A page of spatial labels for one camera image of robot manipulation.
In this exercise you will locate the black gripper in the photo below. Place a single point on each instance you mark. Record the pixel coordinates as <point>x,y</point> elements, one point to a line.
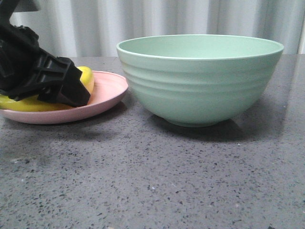
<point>26,69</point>

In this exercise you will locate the yellow banana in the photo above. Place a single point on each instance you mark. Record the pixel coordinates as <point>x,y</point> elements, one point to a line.
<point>32,104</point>

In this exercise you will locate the pink plastic plate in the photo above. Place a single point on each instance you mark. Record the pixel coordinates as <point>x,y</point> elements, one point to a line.
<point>109,89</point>

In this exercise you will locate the green plastic bowl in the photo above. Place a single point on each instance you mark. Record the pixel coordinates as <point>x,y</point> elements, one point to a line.
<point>198,80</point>

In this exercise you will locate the white pleated curtain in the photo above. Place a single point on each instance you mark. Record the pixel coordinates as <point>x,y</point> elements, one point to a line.
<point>82,28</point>

